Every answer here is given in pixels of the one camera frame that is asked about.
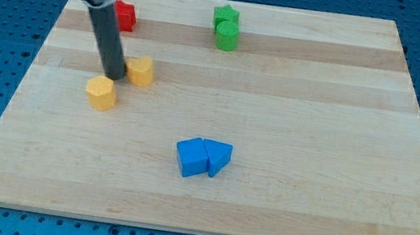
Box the yellow heart block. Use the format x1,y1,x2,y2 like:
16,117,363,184
125,55,154,87

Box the blue cube block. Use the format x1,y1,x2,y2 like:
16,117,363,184
177,138,209,177

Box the red star block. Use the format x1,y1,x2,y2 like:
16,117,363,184
115,0,137,32

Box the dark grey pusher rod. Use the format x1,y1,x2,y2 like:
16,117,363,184
88,4,125,81

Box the green star block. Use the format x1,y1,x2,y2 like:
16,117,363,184
213,4,240,30

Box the wooden board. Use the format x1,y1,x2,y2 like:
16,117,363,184
0,0,420,235

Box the blue triangle block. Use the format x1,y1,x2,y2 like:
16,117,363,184
203,139,234,178

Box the green cylinder block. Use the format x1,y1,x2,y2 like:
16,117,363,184
215,20,239,51

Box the yellow hexagon block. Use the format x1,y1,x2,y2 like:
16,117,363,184
86,75,117,111

